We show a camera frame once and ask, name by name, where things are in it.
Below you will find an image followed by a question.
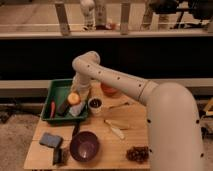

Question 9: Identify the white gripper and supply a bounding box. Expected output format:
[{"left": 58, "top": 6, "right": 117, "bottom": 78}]
[{"left": 70, "top": 82, "right": 91, "bottom": 101}]

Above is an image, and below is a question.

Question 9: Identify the red yellow apple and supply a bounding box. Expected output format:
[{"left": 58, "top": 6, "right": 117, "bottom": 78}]
[{"left": 67, "top": 92, "right": 81, "bottom": 105}]

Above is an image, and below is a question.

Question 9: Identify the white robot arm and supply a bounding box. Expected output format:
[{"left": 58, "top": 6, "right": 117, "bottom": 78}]
[{"left": 72, "top": 51, "right": 205, "bottom": 171}]

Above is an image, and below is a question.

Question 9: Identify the green plastic tray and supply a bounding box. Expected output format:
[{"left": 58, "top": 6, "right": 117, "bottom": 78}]
[{"left": 41, "top": 79, "right": 88, "bottom": 124}]

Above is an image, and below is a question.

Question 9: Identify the white cup with dark contents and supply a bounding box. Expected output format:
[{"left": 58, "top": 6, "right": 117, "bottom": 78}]
[{"left": 88, "top": 97, "right": 103, "bottom": 115}]

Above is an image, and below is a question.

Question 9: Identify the grey cloth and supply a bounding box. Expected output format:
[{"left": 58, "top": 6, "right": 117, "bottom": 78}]
[{"left": 69, "top": 102, "right": 85, "bottom": 117}]

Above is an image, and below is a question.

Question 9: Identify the red bowl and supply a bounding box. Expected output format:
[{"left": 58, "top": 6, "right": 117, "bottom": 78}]
[{"left": 100, "top": 83, "right": 120, "bottom": 98}]

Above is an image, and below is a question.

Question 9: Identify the dark brown block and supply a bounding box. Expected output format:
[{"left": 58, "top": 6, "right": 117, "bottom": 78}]
[{"left": 56, "top": 100, "right": 70, "bottom": 116}]

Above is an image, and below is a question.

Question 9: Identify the red carrot-like item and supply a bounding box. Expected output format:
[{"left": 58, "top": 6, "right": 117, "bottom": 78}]
[{"left": 50, "top": 101, "right": 56, "bottom": 118}]

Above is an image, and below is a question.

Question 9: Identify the metal fork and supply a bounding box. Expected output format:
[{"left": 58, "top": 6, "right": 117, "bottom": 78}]
[{"left": 108, "top": 102, "right": 131, "bottom": 109}]

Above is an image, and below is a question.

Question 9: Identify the wooden stick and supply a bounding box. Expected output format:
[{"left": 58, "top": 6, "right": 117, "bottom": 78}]
[{"left": 104, "top": 120, "right": 130, "bottom": 130}]

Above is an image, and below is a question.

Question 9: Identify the purple bowl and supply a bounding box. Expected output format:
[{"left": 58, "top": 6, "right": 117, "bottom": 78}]
[{"left": 69, "top": 131, "right": 100, "bottom": 162}]

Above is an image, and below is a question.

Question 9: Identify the blue sponge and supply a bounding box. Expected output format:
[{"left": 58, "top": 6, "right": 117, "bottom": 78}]
[{"left": 39, "top": 133, "right": 63, "bottom": 148}]

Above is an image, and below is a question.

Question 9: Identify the black clip tool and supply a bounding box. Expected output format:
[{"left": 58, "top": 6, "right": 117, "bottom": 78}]
[{"left": 53, "top": 148, "right": 63, "bottom": 165}]

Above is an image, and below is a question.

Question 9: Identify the bunch of dark grapes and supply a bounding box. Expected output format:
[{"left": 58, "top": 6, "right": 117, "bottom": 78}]
[{"left": 126, "top": 146, "right": 149, "bottom": 163}]

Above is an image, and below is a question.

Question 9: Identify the black handled utensil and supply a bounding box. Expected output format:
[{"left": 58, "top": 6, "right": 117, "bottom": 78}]
[{"left": 65, "top": 119, "right": 82, "bottom": 153}]

